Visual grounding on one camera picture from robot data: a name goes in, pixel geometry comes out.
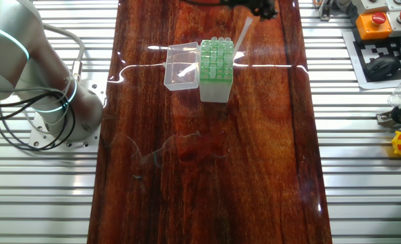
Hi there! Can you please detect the aluminium corner bracket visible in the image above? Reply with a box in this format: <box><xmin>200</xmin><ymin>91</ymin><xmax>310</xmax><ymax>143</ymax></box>
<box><xmin>318</xmin><ymin>0</ymin><xmax>335</xmax><ymax>21</ymax></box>

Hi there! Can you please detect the clear plastic box lid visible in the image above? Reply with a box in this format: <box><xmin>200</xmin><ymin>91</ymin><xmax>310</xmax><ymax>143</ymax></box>
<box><xmin>162</xmin><ymin>41</ymin><xmax>202</xmax><ymax>92</ymax></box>

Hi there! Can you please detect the white marker sheet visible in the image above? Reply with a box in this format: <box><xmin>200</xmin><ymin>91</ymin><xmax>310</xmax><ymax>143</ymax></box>
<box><xmin>341</xmin><ymin>28</ymin><xmax>401</xmax><ymax>91</ymax></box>

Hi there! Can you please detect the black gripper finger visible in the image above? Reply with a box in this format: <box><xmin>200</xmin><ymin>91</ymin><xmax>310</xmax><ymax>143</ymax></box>
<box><xmin>263</xmin><ymin>2</ymin><xmax>278</xmax><ymax>20</ymax></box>
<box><xmin>250</xmin><ymin>2</ymin><xmax>265</xmax><ymax>20</ymax></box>

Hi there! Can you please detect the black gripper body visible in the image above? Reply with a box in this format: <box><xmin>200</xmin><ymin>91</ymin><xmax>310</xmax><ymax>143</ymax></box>
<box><xmin>229</xmin><ymin>0</ymin><xmax>275</xmax><ymax>7</ymax></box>

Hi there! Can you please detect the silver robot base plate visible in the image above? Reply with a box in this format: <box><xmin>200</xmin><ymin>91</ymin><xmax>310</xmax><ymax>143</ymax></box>
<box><xmin>28</xmin><ymin>79</ymin><xmax>108</xmax><ymax>152</ymax></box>

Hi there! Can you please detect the glossy wood grain board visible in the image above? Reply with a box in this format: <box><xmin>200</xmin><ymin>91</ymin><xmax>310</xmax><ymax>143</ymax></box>
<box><xmin>86</xmin><ymin>0</ymin><xmax>333</xmax><ymax>244</ymax></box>

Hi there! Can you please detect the orange emergency stop box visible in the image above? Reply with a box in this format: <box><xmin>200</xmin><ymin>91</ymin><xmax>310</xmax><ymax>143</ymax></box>
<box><xmin>355</xmin><ymin>12</ymin><xmax>393</xmax><ymax>41</ymax></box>

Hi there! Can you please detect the pipette tip box green rack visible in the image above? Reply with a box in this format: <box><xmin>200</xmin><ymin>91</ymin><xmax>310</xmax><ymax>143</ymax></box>
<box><xmin>199</xmin><ymin>36</ymin><xmax>235</xmax><ymax>104</ymax></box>

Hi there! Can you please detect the black computer mouse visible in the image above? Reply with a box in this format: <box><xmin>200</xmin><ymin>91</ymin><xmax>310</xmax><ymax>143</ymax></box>
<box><xmin>362</xmin><ymin>56</ymin><xmax>401</xmax><ymax>82</ymax></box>

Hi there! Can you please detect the grey cable with metal connector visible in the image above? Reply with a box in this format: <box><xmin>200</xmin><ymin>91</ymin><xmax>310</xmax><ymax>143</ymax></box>
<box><xmin>40</xmin><ymin>22</ymin><xmax>85</xmax><ymax>82</ymax></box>

